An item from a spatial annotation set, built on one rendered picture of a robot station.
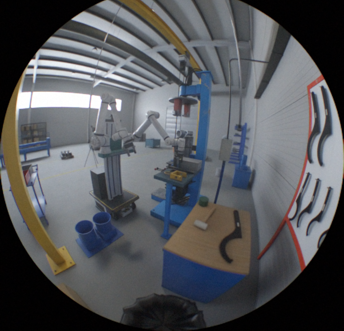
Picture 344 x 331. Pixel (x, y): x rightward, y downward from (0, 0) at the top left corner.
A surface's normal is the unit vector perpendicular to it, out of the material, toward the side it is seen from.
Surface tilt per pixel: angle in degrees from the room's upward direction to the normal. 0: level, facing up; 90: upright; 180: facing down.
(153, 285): 0
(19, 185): 90
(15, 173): 90
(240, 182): 90
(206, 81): 90
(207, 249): 0
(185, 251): 0
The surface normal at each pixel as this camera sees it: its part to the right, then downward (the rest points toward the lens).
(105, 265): 0.07, -0.97
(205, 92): -0.48, 0.17
